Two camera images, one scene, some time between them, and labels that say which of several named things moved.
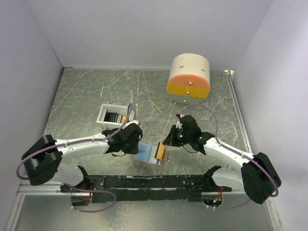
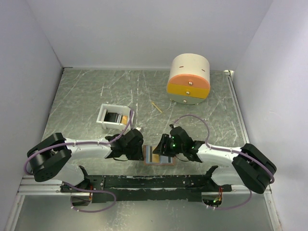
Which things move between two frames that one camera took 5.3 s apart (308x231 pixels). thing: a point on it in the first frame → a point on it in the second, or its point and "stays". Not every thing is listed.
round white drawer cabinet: x=189 y=80 stays
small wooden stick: x=157 y=107 stays
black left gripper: x=134 y=149 → x=139 y=155
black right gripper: x=170 y=139 → x=162 y=147
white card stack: x=118 y=119 stays
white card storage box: x=114 y=116 stays
